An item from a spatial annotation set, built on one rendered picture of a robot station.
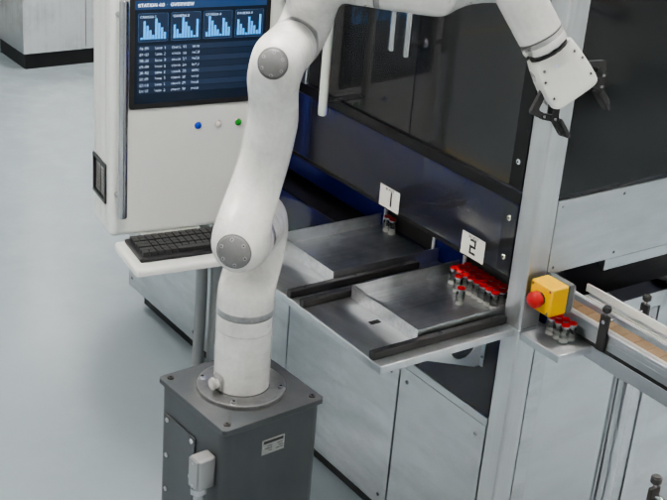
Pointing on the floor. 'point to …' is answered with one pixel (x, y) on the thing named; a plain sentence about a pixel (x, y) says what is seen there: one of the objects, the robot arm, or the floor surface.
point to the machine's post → (503, 468)
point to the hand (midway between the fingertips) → (584, 118)
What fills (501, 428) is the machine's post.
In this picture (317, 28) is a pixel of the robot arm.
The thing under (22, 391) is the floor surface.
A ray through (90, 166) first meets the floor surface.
